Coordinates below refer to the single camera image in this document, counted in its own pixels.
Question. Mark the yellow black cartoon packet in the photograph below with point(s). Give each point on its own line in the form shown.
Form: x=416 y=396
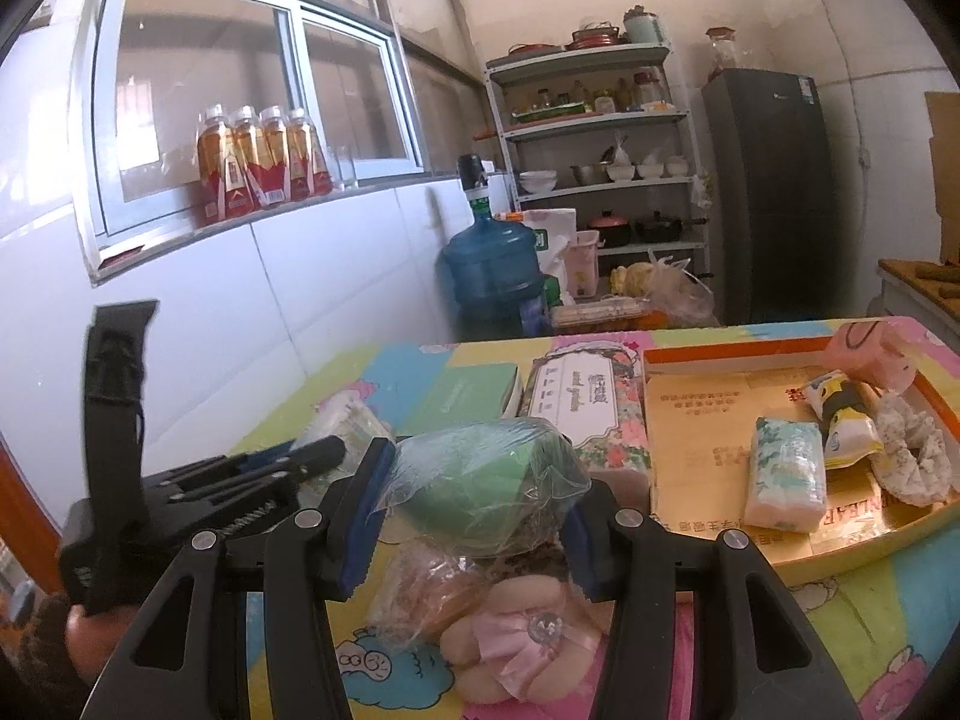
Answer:
x=844 y=427

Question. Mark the red clay pot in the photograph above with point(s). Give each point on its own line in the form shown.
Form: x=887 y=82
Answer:
x=609 y=229

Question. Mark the plastic-wrapped yellow sponge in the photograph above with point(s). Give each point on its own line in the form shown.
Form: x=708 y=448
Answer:
x=427 y=592

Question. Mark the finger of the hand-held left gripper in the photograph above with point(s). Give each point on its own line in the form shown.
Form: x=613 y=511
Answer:
x=225 y=467
x=300 y=469

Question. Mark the sliding interior window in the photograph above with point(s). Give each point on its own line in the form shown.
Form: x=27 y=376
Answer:
x=296 y=52

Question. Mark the red flat tray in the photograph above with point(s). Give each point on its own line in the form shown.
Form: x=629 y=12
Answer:
x=535 y=48

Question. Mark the floral tissue box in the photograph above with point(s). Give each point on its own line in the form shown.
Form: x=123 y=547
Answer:
x=592 y=405

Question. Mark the glass jar with red lid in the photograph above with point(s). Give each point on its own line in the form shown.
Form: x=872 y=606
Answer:
x=721 y=56

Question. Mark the orange-rimmed cardboard box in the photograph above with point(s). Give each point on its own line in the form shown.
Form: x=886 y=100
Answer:
x=697 y=457

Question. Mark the black wok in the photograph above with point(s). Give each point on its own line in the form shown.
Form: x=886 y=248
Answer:
x=664 y=229

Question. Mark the orange white flat packet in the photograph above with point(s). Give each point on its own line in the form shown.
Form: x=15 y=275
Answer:
x=600 y=313

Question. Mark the brown wooden door frame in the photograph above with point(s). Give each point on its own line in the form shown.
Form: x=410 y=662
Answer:
x=22 y=495

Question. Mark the white green tissue pack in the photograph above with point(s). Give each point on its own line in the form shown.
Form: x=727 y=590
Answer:
x=784 y=472

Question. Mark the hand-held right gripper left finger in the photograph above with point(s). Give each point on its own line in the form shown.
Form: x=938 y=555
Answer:
x=367 y=517

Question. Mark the cream floral scrunchie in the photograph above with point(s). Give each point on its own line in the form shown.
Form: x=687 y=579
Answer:
x=911 y=465

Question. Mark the pink smiley plush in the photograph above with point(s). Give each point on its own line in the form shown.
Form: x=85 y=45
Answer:
x=870 y=352

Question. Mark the leopard print scrunchie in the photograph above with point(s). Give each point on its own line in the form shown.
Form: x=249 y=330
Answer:
x=525 y=562

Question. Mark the blue water jug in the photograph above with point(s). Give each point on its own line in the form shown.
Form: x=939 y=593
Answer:
x=491 y=270

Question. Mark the stack of white bowls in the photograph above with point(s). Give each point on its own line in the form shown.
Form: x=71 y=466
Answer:
x=538 y=181

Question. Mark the clear drinking glass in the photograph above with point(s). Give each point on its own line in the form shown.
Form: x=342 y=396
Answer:
x=347 y=167

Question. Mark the person's left forearm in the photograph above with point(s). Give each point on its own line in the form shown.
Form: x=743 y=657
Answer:
x=37 y=660

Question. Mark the dark grey refrigerator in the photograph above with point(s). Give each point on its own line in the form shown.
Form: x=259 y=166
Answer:
x=765 y=202

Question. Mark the small tied plastic bag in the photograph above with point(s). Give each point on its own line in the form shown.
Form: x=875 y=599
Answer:
x=622 y=152

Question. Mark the orange drink bottle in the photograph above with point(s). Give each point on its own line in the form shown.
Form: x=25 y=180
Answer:
x=289 y=157
x=313 y=154
x=259 y=161
x=223 y=165

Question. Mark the mint green enamel pot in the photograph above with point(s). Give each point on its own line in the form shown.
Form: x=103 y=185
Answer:
x=641 y=26

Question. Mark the grey metal shelf rack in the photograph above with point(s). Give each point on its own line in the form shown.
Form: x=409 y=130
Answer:
x=600 y=120

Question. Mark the plastic-wrapped green sponge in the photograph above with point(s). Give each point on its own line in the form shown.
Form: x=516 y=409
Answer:
x=480 y=495

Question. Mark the black water pump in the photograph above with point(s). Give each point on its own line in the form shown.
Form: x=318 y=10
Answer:
x=474 y=180

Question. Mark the brown wooden stick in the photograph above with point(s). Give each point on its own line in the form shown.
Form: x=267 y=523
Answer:
x=934 y=270

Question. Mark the white sack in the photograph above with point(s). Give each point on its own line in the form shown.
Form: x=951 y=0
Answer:
x=551 y=240

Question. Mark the colourful cartoon tablecloth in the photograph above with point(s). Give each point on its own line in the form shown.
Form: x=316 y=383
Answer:
x=862 y=615

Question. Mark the steel pot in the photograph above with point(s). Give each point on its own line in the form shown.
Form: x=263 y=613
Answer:
x=587 y=174

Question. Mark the white bowl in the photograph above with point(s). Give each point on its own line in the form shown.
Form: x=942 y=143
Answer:
x=650 y=169
x=677 y=166
x=622 y=172

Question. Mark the stack of red pans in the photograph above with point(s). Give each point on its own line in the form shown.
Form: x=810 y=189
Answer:
x=594 y=37

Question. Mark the cream plush with pink bow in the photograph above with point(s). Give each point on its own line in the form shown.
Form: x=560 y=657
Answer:
x=517 y=645

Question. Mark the plastic bag of vegetables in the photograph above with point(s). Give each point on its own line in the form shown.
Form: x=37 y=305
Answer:
x=675 y=292

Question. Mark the red flat packet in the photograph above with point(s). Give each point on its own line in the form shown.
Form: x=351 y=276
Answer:
x=126 y=254

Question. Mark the person's left hand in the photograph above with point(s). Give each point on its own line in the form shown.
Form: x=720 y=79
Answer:
x=96 y=641

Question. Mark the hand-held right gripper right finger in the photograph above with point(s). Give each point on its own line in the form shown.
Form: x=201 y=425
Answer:
x=585 y=551

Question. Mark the row of glass jars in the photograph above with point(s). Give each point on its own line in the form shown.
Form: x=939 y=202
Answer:
x=645 y=90

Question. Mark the plastic-wrapped white pack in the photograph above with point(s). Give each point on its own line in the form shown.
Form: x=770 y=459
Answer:
x=349 y=420

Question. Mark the green tray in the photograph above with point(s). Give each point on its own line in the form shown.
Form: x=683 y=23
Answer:
x=551 y=115

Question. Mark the mint green carton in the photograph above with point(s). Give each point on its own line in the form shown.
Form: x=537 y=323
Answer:
x=465 y=397

